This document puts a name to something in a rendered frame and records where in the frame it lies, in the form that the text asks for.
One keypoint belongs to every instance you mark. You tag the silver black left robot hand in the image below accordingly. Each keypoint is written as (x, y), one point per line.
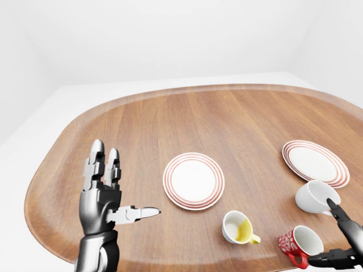
(97, 204)

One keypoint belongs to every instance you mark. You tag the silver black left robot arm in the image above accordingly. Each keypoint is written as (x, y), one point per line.
(97, 252)

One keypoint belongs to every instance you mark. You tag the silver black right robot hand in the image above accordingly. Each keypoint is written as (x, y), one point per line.
(344, 235)

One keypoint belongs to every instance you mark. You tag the plain white mug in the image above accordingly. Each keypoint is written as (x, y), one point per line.
(312, 198)

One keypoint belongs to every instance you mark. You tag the red patterned mug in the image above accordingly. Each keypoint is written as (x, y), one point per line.
(297, 243)

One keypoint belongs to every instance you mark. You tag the white plate with red rings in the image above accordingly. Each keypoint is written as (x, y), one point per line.
(313, 163)
(193, 181)

